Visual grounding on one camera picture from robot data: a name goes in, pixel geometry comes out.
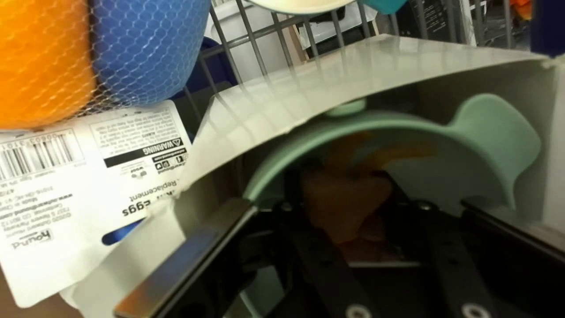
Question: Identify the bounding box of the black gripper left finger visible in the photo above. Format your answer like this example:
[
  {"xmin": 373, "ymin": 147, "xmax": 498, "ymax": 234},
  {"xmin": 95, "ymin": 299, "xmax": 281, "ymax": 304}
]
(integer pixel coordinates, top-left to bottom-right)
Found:
[{"xmin": 113, "ymin": 198, "xmax": 261, "ymax": 318}]

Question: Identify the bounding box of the orange ball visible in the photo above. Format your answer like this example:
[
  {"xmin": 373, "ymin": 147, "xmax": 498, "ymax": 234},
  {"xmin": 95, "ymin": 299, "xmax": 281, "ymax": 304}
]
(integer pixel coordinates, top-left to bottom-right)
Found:
[{"xmin": 0, "ymin": 0, "xmax": 101, "ymax": 131}]

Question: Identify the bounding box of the metal wire shelf rack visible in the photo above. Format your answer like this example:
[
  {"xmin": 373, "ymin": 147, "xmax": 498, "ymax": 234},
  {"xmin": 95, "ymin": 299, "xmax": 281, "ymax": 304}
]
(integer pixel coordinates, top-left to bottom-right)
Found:
[{"xmin": 173, "ymin": 0, "xmax": 531, "ymax": 129}]

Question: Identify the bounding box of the blue plastic bin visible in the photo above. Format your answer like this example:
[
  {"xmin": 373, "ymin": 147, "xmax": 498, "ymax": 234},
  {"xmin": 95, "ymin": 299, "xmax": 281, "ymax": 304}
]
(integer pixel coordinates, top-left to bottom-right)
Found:
[{"xmin": 528, "ymin": 0, "xmax": 565, "ymax": 59}]

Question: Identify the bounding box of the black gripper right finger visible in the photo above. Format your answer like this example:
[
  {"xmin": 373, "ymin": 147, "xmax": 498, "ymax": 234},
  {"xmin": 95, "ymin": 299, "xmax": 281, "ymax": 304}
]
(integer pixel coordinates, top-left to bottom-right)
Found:
[{"xmin": 457, "ymin": 198, "xmax": 565, "ymax": 279}]

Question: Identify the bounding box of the blue ball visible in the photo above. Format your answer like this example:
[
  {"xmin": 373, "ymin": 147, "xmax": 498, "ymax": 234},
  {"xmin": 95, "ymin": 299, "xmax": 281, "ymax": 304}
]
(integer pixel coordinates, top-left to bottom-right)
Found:
[{"xmin": 88, "ymin": 0, "xmax": 214, "ymax": 110}]

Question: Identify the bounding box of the brown teddy bear toy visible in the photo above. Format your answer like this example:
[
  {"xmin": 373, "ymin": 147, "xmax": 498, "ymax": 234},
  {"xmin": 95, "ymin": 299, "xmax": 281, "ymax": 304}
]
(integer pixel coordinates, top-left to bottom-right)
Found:
[{"xmin": 298, "ymin": 136, "xmax": 438, "ymax": 265}]

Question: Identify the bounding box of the white paper label tag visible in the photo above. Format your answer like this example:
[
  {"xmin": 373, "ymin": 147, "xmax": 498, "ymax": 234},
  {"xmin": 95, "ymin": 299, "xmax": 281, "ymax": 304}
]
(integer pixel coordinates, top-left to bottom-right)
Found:
[{"xmin": 0, "ymin": 99, "xmax": 194, "ymax": 310}]

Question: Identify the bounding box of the teal green plate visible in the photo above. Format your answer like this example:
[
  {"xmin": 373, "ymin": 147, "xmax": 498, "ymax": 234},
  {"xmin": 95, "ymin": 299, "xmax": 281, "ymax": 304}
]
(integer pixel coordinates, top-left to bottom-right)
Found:
[{"xmin": 240, "ymin": 92, "xmax": 544, "ymax": 216}]

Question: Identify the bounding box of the white cardboard box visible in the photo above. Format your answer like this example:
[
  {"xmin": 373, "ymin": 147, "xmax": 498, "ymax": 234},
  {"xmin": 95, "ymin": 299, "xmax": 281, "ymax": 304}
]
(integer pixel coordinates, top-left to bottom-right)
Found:
[{"xmin": 58, "ymin": 32, "xmax": 565, "ymax": 318}]

